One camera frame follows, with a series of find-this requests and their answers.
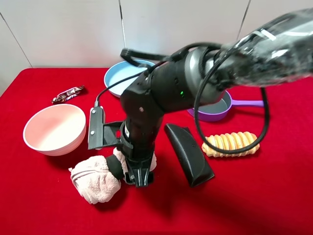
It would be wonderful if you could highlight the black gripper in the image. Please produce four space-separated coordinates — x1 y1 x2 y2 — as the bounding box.
122 107 164 188

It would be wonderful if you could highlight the pink towel black band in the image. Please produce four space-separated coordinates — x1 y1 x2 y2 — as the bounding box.
68 147 158 206

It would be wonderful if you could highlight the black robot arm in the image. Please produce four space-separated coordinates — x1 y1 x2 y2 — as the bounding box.
120 8 313 187

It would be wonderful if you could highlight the black glasses case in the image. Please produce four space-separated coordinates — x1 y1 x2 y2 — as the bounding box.
164 123 215 188

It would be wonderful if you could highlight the pink ribbed bowl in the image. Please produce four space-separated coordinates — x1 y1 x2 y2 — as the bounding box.
23 104 87 156

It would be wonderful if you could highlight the striped bread roll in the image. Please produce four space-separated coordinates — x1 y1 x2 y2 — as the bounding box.
201 132 260 158

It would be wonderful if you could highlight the purple toy frying pan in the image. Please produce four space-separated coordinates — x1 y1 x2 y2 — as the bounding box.
198 91 264 122

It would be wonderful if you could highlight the light blue round plate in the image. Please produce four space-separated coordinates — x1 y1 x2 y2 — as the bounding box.
104 61 146 97

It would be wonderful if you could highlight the brown candy bar wrapper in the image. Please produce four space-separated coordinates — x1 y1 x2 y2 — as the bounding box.
51 85 84 104

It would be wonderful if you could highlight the red tablecloth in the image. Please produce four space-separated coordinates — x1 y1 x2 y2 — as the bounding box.
0 69 313 235

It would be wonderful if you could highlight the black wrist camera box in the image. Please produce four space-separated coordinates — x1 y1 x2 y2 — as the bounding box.
88 106 123 150

